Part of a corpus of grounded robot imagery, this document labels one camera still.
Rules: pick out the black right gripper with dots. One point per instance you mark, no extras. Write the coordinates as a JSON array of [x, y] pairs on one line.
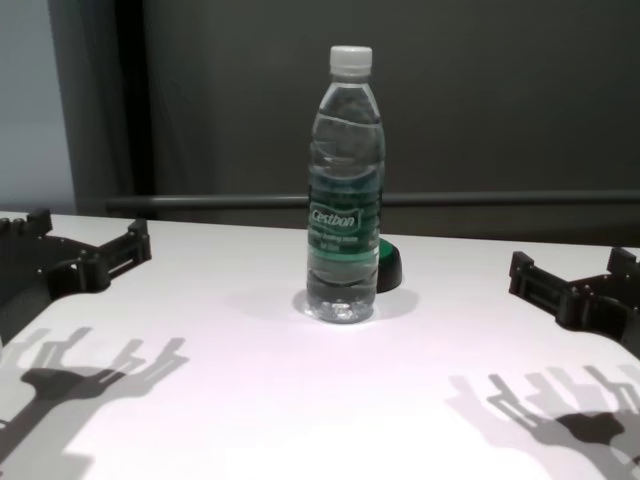
[[605, 310]]

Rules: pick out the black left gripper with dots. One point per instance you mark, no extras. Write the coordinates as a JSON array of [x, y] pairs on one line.
[[45, 270]]

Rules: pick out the green button black base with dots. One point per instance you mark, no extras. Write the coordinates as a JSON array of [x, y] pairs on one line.
[[391, 270]]

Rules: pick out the clear plastic water bottle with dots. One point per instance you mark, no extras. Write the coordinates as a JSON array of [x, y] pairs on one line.
[[345, 150]]

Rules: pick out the thin grey horizontal rail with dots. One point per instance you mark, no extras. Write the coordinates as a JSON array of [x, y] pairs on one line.
[[225, 202]]

